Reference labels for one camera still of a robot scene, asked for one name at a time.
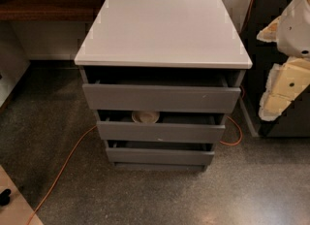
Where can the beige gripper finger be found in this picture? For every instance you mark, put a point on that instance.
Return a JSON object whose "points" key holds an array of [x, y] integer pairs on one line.
{"points": [[284, 83], [269, 33]]}

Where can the grey drawer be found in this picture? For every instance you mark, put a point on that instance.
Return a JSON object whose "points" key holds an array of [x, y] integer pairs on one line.
{"points": [[172, 127], [161, 98], [159, 153]]}

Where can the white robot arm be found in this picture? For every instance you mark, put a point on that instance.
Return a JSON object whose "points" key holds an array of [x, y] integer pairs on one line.
{"points": [[291, 33]]}

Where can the grey top drawer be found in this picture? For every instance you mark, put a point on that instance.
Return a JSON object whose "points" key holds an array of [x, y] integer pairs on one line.
{"points": [[161, 98]]}

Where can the grey drawer cabinet white top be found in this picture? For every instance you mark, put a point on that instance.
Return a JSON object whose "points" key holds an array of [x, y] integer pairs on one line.
{"points": [[163, 42]]}

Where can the grey bottom drawer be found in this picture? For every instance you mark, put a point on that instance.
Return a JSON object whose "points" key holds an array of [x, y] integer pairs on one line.
{"points": [[159, 153]]}

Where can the white ceramic bowl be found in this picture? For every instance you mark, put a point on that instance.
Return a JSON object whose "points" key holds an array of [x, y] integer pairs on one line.
{"points": [[145, 117]]}

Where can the light wooden table corner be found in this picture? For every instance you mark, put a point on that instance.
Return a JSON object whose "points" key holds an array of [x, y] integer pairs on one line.
{"points": [[17, 211]]}

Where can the small black object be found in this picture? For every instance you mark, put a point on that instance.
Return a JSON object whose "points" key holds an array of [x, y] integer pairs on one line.
{"points": [[5, 197]]}

